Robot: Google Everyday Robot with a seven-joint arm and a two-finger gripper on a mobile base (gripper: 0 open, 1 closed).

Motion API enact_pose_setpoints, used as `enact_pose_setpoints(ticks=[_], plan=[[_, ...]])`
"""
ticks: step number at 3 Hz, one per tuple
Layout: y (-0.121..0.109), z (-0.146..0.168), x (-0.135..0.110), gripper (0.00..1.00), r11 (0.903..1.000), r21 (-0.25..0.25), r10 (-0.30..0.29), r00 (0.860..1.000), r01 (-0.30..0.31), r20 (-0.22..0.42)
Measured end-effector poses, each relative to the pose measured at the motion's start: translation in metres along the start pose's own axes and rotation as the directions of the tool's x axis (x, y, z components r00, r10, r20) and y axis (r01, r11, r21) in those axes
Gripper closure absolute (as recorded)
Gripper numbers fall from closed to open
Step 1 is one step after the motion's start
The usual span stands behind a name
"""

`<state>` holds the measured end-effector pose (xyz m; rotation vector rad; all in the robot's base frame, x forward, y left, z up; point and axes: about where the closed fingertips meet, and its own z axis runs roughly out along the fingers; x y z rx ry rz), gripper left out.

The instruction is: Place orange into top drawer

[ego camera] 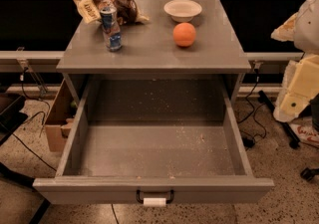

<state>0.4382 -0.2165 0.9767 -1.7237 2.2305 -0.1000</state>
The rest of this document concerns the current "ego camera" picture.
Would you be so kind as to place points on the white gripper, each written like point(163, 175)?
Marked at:
point(307, 30)

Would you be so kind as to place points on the orange fruit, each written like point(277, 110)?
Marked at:
point(184, 34)

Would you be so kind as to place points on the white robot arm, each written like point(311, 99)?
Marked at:
point(300, 83)

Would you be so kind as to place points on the grey open drawer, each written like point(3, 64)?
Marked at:
point(154, 136)

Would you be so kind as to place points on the black caster wheel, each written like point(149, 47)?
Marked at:
point(309, 173)

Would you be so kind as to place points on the white bowl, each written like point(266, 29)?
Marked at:
point(182, 10)

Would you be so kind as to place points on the grey cabinet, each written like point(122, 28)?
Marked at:
point(149, 48)

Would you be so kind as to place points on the blue silver drink can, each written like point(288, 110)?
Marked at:
point(111, 28)

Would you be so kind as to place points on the brown chip bag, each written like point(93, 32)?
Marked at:
point(128, 11)

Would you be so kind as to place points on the cardboard box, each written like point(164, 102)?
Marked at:
point(60, 119)

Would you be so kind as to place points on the black object left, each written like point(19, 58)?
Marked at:
point(11, 116)

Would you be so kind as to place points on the black drawer handle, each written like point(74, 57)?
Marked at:
point(155, 199)

